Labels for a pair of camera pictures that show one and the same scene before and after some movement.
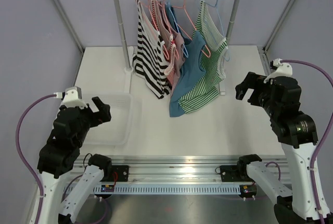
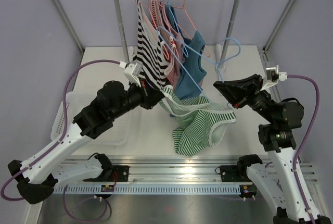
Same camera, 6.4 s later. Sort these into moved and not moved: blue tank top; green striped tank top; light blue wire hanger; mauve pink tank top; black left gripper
Moved: light blue wire hanger; green striped tank top; black left gripper
Not moved: mauve pink tank top; blue tank top
